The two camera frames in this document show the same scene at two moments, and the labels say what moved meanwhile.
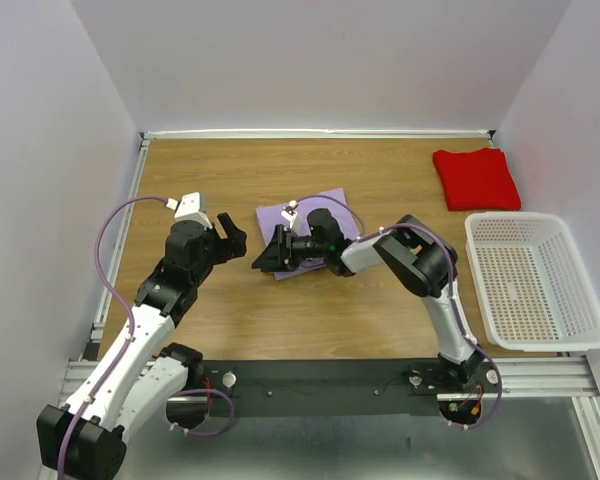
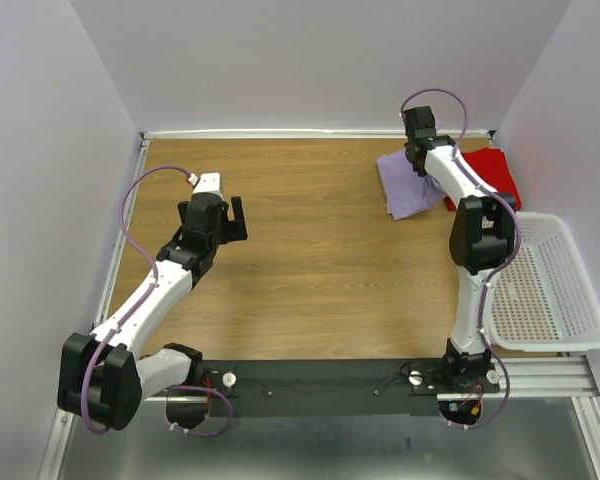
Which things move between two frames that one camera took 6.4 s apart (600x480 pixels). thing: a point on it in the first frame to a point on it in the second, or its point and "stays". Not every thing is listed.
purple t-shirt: x=335 y=202 to x=405 y=190
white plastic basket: x=534 y=287 stays
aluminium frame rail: x=546 y=377 stays
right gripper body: x=306 y=247 to x=416 y=169
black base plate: x=336 y=388 stays
